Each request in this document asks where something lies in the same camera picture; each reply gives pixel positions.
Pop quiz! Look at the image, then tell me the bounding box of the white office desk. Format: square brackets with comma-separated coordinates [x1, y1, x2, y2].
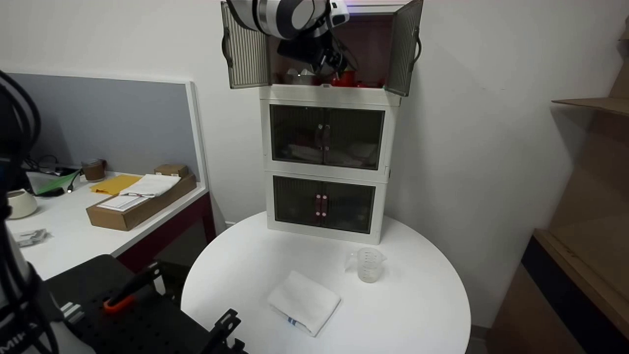
[0, 169, 217, 282]

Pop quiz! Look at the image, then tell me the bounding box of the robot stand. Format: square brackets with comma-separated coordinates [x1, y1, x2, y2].
[43, 254, 247, 354]

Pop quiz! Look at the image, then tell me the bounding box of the black clamp with orange tip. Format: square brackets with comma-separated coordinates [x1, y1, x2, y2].
[103, 263, 166, 314]

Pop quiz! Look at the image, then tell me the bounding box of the grey plastic bag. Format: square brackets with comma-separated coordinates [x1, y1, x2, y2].
[14, 228, 50, 248]

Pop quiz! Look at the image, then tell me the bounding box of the folded white towel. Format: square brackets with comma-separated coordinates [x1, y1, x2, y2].
[267, 269, 342, 338]

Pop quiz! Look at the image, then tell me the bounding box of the black bracket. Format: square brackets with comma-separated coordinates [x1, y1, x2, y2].
[200, 308, 246, 354]

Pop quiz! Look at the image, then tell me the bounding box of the flat cardboard box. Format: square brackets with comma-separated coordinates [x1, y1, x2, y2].
[86, 172, 198, 232]

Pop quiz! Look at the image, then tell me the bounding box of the brown tape roll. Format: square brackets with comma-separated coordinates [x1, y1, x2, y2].
[81, 158, 108, 182]

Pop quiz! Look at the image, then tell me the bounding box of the red cup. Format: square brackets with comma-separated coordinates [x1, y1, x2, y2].
[331, 70, 358, 88]

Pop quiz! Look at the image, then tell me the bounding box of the clear plastic measuring cup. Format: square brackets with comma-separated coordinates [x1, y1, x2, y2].
[345, 247, 388, 284]

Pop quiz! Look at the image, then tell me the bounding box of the white printed paper sheet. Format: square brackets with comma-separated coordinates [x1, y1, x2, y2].
[96, 194, 151, 212]

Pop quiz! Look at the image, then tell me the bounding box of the small cardboard box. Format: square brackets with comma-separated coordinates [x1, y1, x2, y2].
[154, 164, 190, 178]

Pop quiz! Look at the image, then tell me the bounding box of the black door handle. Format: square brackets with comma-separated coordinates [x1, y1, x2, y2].
[411, 27, 423, 70]
[222, 29, 234, 68]

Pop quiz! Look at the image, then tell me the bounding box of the green paper folder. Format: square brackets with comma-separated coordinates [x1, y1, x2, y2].
[33, 169, 82, 196]

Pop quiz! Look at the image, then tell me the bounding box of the white stacked storage cabinet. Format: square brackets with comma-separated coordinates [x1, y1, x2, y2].
[221, 0, 425, 246]

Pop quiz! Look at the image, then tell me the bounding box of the white mug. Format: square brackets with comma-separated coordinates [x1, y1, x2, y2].
[5, 189, 39, 220]

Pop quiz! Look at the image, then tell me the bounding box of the yellow envelope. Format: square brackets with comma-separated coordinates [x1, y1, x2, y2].
[89, 174, 143, 196]

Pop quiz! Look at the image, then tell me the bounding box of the wooden shelf unit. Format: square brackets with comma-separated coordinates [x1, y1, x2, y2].
[486, 17, 629, 354]

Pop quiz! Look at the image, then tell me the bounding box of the grey desk partition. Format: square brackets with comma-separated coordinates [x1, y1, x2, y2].
[0, 72, 207, 190]

